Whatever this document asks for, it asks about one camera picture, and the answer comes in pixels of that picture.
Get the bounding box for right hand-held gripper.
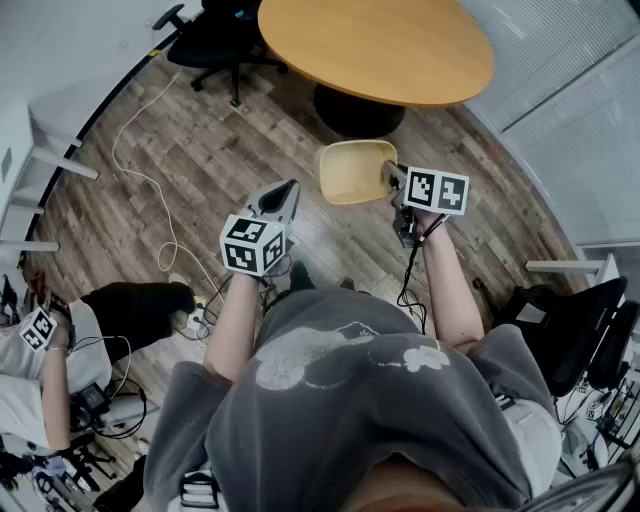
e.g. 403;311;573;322
382;159;471;250

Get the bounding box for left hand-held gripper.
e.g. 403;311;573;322
219;178;302;277

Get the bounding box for person's left forearm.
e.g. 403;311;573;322
203;272;262;384

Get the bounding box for person's right forearm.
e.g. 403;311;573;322
421;214;486;357

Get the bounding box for black round table base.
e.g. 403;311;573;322
313;82;406;140

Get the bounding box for person's black shoe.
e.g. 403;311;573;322
288;260;317;294

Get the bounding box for round wooden table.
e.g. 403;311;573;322
257;0;496;109

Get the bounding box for white power strip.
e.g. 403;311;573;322
185;298;212;342

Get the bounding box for white table leg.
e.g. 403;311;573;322
524;252;622;287

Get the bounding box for person's grey printed t-shirt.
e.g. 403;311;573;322
143;287;559;512

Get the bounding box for black mesh office chair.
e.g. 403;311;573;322
492;277;640;399

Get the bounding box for person's light grey trousers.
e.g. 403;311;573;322
492;382;564;494

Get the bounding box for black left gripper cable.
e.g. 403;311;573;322
257;253;295;317

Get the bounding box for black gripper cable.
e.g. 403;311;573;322
397;214;447;335
257;253;295;317

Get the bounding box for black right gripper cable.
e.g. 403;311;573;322
397;214;447;335

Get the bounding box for white floor cable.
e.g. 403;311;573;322
110;64;226;307

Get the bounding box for white desk frame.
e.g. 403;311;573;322
0;104;101;274

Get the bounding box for black white buckle strap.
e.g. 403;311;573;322
178;469;221;512

